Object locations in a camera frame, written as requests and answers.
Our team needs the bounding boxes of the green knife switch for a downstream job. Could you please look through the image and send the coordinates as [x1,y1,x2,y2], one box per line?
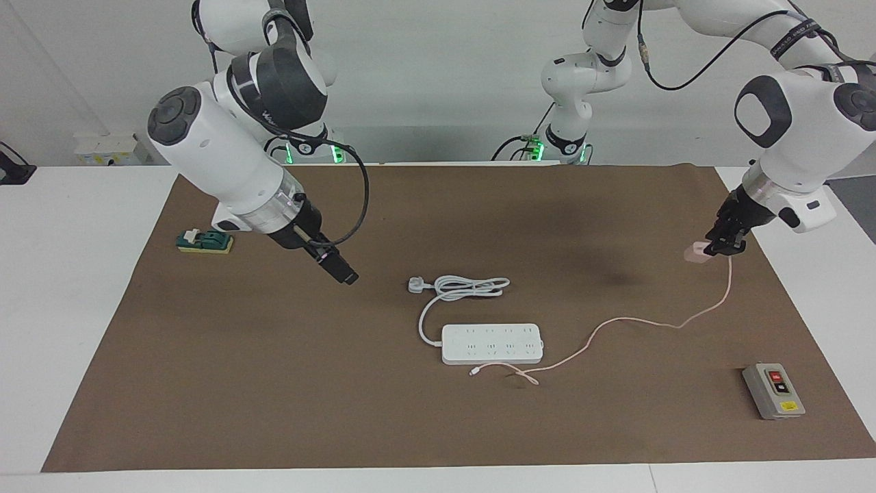
[175,227,235,256]

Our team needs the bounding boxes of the white power strip cord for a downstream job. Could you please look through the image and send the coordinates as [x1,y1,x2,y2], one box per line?
[407,275,512,347]

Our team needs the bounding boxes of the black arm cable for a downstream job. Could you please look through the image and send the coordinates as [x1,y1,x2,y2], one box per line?
[309,139,372,249]
[636,0,858,92]

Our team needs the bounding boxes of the pink charging cable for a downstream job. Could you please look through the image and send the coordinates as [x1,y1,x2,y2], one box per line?
[469,253,735,386]

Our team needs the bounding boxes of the white power strip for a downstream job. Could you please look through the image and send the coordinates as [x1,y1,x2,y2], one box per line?
[441,323,545,366]

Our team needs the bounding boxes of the brown table mat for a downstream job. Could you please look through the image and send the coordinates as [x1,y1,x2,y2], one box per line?
[41,164,876,473]

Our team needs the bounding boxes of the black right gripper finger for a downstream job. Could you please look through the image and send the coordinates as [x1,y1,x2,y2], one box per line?
[320,251,361,286]

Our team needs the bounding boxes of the black clamp bracket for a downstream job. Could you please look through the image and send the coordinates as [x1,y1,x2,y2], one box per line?
[0,141,38,186]

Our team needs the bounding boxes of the white wall socket box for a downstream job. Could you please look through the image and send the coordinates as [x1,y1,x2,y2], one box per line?
[73,133,142,167]

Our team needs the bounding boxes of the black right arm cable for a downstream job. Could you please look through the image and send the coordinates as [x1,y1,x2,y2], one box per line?
[309,139,372,249]

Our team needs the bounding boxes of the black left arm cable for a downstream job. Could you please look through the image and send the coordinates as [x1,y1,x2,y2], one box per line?
[636,0,858,92]

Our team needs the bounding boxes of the grey push button box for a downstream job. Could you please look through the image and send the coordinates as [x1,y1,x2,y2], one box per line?
[741,362,807,421]

